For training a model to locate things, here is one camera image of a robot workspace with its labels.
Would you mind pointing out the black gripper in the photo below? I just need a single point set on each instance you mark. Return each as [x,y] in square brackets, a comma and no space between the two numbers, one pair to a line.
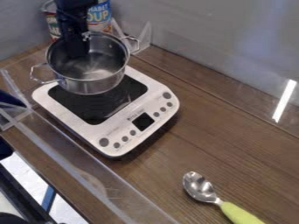
[72,12]

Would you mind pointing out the silver steel pot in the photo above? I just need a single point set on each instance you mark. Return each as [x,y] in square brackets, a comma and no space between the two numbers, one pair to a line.
[95,73]

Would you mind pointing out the white and black stove top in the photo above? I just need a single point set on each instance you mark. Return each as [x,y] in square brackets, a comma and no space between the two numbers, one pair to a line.
[116,120]

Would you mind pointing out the tomato sauce can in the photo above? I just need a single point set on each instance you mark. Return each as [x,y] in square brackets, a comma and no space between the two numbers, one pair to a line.
[48,9]

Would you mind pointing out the alphabet soup can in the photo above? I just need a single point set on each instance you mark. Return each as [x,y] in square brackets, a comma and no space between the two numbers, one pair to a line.
[100,16]

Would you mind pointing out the blue cloth object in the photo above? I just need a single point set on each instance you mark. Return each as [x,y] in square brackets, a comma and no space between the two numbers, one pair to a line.
[5,149]

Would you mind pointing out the clear acrylic front barrier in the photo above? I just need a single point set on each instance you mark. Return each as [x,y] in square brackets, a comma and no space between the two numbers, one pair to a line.
[103,197]

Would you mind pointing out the clear acrylic corner bracket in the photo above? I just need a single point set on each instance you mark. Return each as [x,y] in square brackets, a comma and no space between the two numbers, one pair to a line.
[136,35]

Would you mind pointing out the clear acrylic left bracket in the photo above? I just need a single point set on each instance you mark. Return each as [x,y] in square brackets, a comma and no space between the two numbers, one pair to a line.
[14,108]

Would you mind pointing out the spoon with green handle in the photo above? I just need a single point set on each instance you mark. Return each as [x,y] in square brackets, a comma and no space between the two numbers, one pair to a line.
[200,190]

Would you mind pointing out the black and blue stand frame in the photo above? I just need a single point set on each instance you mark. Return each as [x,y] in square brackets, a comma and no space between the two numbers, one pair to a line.
[24,204]

